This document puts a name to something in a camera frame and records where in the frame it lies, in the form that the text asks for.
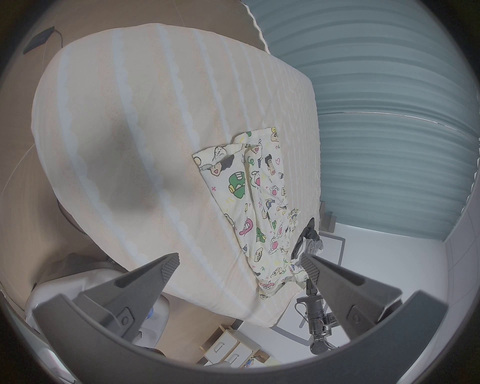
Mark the pile of clothes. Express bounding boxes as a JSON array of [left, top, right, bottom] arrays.
[[292, 217, 324, 263]]

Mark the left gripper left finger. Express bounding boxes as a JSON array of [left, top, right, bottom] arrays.
[[77, 252, 180, 340]]

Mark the bed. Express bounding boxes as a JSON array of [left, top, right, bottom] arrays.
[[32, 22, 346, 346]]

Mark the black power adapter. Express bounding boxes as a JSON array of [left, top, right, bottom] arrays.
[[23, 26, 64, 55]]

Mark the blue-green curtain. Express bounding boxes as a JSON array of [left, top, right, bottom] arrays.
[[317, 110, 480, 241], [240, 0, 480, 132]]

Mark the white drawer cabinet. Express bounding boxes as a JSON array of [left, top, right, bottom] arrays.
[[199, 324, 282, 370]]

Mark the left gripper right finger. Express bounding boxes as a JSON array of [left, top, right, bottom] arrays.
[[302, 253, 403, 340]]

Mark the white printed pyjama top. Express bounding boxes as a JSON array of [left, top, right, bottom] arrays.
[[192, 127, 312, 300]]

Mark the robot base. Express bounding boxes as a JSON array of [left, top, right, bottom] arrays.
[[24, 253, 169, 349]]

